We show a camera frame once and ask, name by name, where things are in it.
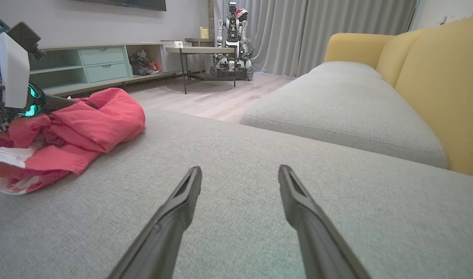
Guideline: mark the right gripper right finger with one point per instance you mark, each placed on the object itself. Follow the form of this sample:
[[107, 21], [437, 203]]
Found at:
[[318, 240]]

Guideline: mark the grey coffee table dark legs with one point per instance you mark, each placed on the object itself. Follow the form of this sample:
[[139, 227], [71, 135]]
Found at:
[[201, 50]]

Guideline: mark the dark left wrist camera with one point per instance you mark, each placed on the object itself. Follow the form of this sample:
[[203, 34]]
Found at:
[[25, 37]]

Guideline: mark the black wall television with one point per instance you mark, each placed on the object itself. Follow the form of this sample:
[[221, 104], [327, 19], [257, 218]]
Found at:
[[135, 3]]

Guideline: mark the yellow container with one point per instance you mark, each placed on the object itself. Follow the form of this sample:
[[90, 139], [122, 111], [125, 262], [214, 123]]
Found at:
[[204, 33]]

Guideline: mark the grey curtain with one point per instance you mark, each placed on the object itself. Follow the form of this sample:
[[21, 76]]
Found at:
[[298, 31]]

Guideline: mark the mint and white TV cabinet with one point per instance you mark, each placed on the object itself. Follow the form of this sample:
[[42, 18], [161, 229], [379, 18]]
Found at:
[[100, 66]]

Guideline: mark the grey sofa chaise seat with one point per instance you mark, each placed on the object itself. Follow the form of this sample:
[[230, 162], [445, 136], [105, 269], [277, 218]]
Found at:
[[240, 193]]

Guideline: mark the yellow sofa back cushion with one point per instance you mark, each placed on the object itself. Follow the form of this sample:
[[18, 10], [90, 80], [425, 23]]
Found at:
[[449, 97], [399, 58]]

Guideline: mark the white wheeled robot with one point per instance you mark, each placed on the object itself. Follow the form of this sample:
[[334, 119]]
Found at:
[[233, 42]]

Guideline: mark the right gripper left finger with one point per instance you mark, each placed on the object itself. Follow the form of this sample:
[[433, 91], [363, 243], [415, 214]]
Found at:
[[163, 232]]

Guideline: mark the brown wooden side table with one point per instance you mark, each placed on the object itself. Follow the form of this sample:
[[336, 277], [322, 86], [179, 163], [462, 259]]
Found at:
[[199, 40]]

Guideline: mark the red shorts with white stripe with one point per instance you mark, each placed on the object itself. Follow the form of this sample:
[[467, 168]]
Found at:
[[54, 159]]

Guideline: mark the clothes heap in cabinet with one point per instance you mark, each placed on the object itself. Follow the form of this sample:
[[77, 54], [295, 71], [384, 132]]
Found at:
[[143, 64]]

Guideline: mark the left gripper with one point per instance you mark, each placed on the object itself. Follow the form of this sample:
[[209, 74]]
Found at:
[[13, 73]]

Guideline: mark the yellow sofa armrest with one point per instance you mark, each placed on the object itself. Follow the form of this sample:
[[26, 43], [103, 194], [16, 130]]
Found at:
[[353, 46]]

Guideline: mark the grey sofa seat cushion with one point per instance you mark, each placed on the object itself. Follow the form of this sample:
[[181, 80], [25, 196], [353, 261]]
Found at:
[[337, 108]]

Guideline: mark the small white box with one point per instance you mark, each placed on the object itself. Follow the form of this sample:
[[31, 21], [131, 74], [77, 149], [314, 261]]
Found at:
[[178, 44]]

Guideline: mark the red Bulls 23 jersey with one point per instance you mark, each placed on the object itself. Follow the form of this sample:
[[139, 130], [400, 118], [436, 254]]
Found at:
[[104, 116]]

